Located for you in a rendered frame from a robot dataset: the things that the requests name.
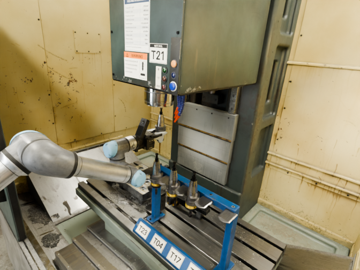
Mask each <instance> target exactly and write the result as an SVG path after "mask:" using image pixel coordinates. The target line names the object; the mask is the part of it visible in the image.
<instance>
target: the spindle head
mask: <svg viewBox="0 0 360 270"><path fill-rule="evenodd" d="M270 2H271V0H150V25H149V42H150V43H160V44H168V56H167V64H160V63H152V62H149V52H138V51H127V50H125V26H124V0H109V11H110V37H111V62H112V78H113V80H115V81H120V82H123V83H127V84H131V85H136V86H140V87H144V88H149V89H153V90H156V91H160V92H165V93H169V73H170V49H171V37H173V38H181V50H180V60H179V76H178V94H177V95H178V96H182V95H189V94H196V93H202V92H210V91H217V90H221V89H228V88H235V87H242V86H248V85H255V83H256V81H257V75H258V69H259V63H260V58H261V52H262V48H263V42H264V36H265V30H266V24H267V18H268V12H269V6H270ZM125 51H126V52H132V53H143V54H147V81H146V80H141V79H136V78H131V77H126V76H125V71H124V52H125ZM156 66H161V67H162V68H163V67H164V66H165V67H166V68H167V70H168V71H167V73H166V74H163V72H162V68H161V89H157V88H155V82H156ZM162 76H166V77H167V82H163V81H162ZM162 84H166V86H167V89H166V91H163V90H162Z"/></svg>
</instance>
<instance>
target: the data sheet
mask: <svg viewBox="0 0 360 270"><path fill-rule="evenodd" d="M149 25H150V0H124V26H125V50H127V51H138V52H145V53H149Z"/></svg>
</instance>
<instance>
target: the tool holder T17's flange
mask: <svg viewBox="0 0 360 270"><path fill-rule="evenodd" d="M187 192H188V191H186V192H185V195H184V196H185V197H184V200H185V201H188V202H189V204H194V202H195V201H196V200H198V199H199V198H200V193H199V192H198V195H197V196H196V197H189V196H188V195H187Z"/></svg>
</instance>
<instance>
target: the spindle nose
mask: <svg viewBox="0 0 360 270"><path fill-rule="evenodd" d="M144 103H145V104H146V105H148V106H151V107H170V106H172V105H173V104H174V95H171V94H169V93H165V92H160V91H156V90H153V89H149V88H144Z"/></svg>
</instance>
